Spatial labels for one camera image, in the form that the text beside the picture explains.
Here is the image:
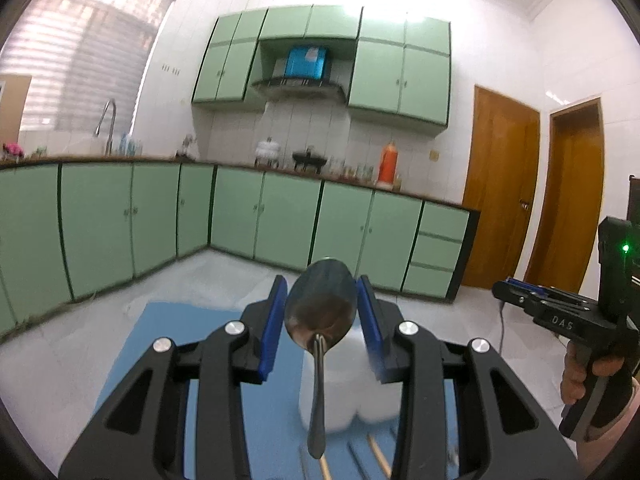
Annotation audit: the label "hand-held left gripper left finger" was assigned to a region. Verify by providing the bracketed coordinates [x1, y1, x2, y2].
[59, 275, 289, 480]

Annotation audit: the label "orange thermos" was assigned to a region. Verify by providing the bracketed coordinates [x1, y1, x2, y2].
[377, 141, 400, 186]

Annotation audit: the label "range hood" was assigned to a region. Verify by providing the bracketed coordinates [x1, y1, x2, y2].
[251, 76, 346, 104]

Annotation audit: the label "metal faucet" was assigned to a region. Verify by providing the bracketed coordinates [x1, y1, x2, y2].
[95, 99, 119, 156]

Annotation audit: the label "person's right hand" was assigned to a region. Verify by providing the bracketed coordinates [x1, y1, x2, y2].
[560, 345, 640, 457]

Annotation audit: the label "wooden door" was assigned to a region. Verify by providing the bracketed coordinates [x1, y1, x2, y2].
[461, 85, 542, 291]
[524, 97, 606, 294]

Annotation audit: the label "white pot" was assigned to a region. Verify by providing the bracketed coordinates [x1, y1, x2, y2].
[255, 137, 281, 166]

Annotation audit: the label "white utensil holder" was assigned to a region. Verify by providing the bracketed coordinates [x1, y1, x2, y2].
[299, 322, 405, 435]

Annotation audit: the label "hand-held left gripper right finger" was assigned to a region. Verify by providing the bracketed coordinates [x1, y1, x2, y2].
[354, 274, 584, 480]

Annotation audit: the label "blue table mat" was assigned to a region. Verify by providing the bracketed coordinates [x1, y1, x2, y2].
[92, 301, 461, 480]

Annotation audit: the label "metal spoon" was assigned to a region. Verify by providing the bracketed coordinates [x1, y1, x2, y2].
[284, 257, 359, 460]

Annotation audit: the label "cardboard board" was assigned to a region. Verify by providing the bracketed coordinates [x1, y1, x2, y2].
[0, 74, 32, 144]

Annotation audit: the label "green wall cabinets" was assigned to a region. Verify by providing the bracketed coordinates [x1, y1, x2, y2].
[191, 5, 452, 139]

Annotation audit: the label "black wok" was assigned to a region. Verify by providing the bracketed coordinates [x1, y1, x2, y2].
[292, 149, 329, 174]

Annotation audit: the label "blue box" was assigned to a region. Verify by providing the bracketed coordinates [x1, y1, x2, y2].
[285, 46, 330, 81]

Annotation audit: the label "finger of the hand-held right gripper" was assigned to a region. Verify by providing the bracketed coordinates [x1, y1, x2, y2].
[492, 281, 594, 314]
[506, 277, 591, 306]

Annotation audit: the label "window blind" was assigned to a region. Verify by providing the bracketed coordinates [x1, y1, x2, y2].
[0, 0, 180, 134]

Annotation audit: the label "green base cabinets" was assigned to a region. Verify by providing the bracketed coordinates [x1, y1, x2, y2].
[0, 157, 481, 339]

